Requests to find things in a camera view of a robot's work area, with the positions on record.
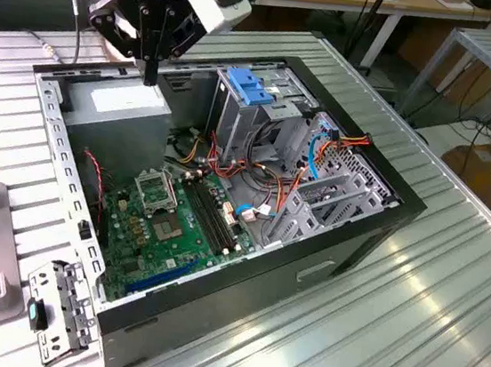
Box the black latch with blue button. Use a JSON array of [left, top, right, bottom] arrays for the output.
[[24, 298, 53, 333]]

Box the metal socket cover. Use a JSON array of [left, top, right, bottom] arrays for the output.
[[130, 167, 184, 219]]

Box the grey metal disk bay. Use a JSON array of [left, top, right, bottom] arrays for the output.
[[262, 164, 398, 263]]

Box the black open PC case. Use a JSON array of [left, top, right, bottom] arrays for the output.
[[0, 24, 445, 367]]

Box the green motherboard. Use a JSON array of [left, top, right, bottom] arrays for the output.
[[90, 159, 265, 319]]

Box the grey optical drive cage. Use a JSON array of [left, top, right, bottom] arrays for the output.
[[203, 60, 323, 174]]

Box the orange and black wire bundle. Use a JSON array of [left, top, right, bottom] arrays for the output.
[[160, 123, 314, 221]]

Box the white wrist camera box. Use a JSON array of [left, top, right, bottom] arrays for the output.
[[181, 0, 254, 41]]

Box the long blue data wire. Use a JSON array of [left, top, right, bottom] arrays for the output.
[[305, 115, 342, 185]]

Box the CPU socket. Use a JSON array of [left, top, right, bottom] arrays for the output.
[[148, 210, 193, 249]]

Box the cardboard box with labels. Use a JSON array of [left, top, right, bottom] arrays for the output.
[[433, 138, 491, 223]]

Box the red and black fan wire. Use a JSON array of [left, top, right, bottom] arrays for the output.
[[75, 148, 112, 220]]

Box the blue plastic drive latch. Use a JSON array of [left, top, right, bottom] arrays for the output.
[[222, 67, 278, 111]]

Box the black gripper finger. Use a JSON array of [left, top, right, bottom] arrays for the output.
[[80, 0, 161, 88], [150, 8, 207, 93]]

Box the orange red yellow power wire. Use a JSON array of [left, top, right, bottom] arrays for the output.
[[314, 126, 374, 171]]

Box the grey power supply unit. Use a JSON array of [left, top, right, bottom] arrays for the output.
[[52, 67, 178, 183]]

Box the metal card retention bracket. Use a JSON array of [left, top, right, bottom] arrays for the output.
[[17, 255, 107, 367]]

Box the short blue wire with label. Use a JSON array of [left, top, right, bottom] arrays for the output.
[[234, 202, 279, 227]]

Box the blue expansion slot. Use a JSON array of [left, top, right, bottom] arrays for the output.
[[124, 251, 201, 303]]

